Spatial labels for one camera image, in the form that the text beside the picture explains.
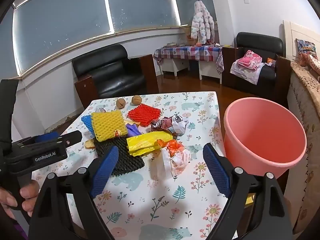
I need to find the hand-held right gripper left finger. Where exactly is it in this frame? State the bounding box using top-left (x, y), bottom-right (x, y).
top-left (28, 145), bottom-right (119, 240)

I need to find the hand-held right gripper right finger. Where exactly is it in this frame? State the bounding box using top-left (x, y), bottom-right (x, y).
top-left (202, 143), bottom-right (293, 240)

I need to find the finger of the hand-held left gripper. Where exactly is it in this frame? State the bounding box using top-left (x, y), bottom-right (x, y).
top-left (34, 133), bottom-right (62, 144)
top-left (57, 131), bottom-right (83, 147)

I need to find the blue foam fruit net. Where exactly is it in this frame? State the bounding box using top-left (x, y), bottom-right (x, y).
top-left (81, 114), bottom-right (97, 137)

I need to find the yellow foam fruit net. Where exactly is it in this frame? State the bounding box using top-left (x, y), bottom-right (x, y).
top-left (90, 109), bottom-right (128, 142)

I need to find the white wrapper with orange ribbon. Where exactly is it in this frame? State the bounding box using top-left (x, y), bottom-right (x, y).
top-left (156, 139), bottom-right (192, 178)

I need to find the pink plastic bucket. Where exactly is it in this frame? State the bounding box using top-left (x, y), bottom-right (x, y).
top-left (223, 97), bottom-right (307, 178)

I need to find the yellow plastic bag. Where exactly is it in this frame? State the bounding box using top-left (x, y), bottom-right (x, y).
top-left (126, 131), bottom-right (173, 157)

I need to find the person's left hand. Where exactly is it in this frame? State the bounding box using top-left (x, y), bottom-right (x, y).
top-left (0, 180), bottom-right (40, 219)

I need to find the black foam fruit net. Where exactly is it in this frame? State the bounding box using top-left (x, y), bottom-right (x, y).
top-left (93, 136), bottom-right (145, 177)

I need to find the purple face mask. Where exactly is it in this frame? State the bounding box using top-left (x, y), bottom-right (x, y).
top-left (124, 121), bottom-right (141, 138)

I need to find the crumpled maroon cloth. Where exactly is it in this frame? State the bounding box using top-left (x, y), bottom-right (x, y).
top-left (150, 114), bottom-right (188, 137)

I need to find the red foam fruit net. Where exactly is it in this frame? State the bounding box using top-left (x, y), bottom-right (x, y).
top-left (127, 106), bottom-right (162, 127)

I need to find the black leather armchair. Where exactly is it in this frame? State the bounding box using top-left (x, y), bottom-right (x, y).
top-left (222, 32), bottom-right (292, 94)
top-left (72, 44), bottom-right (159, 102)

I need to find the beige lace sofa cover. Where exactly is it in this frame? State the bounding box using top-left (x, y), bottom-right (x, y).
top-left (286, 62), bottom-right (320, 234)

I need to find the white side table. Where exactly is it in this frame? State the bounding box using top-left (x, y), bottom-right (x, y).
top-left (161, 57), bottom-right (223, 84)

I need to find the white cloth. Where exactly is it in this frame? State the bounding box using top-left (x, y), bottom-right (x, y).
top-left (230, 60), bottom-right (266, 84)

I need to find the grey window blind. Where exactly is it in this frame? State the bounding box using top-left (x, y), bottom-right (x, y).
top-left (12, 0), bottom-right (114, 77)
top-left (105, 0), bottom-right (181, 33)

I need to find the pink cloth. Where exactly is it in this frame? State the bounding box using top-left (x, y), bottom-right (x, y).
top-left (237, 50), bottom-right (263, 70)

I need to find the checkered tablecloth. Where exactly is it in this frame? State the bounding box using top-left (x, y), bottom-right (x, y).
top-left (153, 45), bottom-right (224, 74)

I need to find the woven basket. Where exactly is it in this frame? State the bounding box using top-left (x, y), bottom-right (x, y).
top-left (185, 26), bottom-right (198, 46)

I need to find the colourful patterned cloth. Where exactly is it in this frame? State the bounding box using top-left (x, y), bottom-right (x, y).
top-left (295, 39), bottom-right (320, 75)

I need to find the hanging printed padded jacket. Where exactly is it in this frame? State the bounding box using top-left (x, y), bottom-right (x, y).
top-left (190, 1), bottom-right (215, 44)

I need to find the white cabinet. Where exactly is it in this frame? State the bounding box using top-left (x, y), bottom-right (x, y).
top-left (283, 20), bottom-right (320, 63)

